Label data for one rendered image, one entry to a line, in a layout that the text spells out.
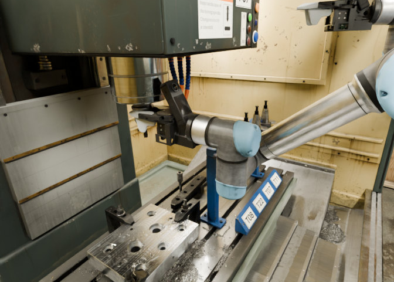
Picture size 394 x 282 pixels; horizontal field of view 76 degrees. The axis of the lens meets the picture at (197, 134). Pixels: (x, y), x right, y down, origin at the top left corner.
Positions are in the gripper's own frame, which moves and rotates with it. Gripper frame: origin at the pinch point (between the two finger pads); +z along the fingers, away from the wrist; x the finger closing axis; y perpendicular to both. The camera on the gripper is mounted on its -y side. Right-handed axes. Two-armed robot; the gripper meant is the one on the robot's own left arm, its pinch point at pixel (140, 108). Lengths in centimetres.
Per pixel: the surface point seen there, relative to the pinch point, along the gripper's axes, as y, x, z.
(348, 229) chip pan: 75, 80, -59
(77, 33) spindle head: -20.3, -12.5, 4.7
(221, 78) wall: 7, 99, 28
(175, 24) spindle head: -21.4, -9.1, -21.3
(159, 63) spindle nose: -13.2, -0.3, -8.9
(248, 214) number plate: 47, 30, -24
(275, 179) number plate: 47, 62, -24
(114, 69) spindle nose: -11.9, -8.0, -0.8
